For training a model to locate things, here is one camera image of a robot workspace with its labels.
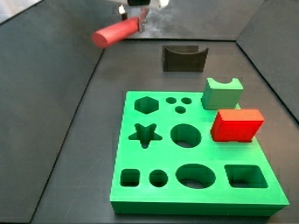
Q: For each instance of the green notched block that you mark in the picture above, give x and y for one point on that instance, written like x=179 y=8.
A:
x=222 y=95

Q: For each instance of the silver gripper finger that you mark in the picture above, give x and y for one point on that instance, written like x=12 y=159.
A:
x=141 y=19
x=121 y=12

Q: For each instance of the red cylinder peg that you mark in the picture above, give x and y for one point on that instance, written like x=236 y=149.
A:
x=107 y=36

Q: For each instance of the red rectangular block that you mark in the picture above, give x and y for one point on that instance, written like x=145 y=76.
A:
x=236 y=125

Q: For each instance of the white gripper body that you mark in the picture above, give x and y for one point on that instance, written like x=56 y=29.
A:
x=153 y=4

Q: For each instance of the green shape sorter board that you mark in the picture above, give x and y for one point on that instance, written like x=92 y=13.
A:
x=173 y=171

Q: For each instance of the black cradle fixture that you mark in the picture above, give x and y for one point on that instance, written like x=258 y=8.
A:
x=183 y=58

